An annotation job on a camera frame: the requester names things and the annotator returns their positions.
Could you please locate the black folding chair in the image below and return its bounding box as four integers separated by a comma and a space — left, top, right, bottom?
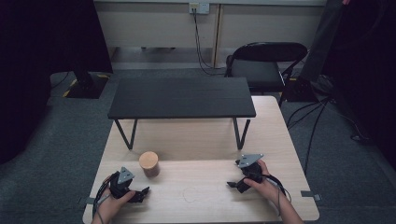
224, 41, 309, 108

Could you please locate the white wall socket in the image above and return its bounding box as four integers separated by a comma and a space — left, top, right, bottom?
188, 2, 211, 15

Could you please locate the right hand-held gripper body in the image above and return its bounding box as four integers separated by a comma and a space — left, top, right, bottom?
234, 153, 265, 185

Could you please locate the black wall socket cable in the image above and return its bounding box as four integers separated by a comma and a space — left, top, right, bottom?
191, 8, 228, 77

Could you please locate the person's right hand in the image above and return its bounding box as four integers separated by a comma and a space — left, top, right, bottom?
243, 159, 282, 203

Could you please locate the black floor cable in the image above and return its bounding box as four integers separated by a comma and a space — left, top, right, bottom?
285, 95, 332, 175

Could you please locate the wooden cylinder cup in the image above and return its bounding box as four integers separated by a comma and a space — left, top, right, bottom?
138, 150, 161, 178

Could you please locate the grey stand panel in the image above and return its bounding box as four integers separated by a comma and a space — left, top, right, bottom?
299, 0, 345, 84

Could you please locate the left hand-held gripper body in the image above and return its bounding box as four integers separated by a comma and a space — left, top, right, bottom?
108, 166, 136, 200

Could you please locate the right hand-held gripper cable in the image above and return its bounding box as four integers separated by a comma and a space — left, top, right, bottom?
262, 174, 292, 217

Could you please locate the left hand-held gripper cable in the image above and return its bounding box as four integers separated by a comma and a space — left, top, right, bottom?
92, 177, 113, 224

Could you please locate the black shelf riser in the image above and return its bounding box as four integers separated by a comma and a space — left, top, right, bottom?
107, 77, 257, 151

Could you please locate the person's left hand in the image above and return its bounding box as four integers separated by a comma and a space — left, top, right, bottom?
92, 175, 137, 224

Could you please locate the hand-held gripper cable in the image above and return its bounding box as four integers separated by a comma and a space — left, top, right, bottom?
92, 177, 113, 224
262, 174, 292, 217

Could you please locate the black stand base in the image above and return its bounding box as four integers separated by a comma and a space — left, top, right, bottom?
63, 63, 110, 100

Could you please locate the black curtain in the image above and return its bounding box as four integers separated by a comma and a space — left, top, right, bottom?
321, 0, 396, 171
0, 0, 114, 166

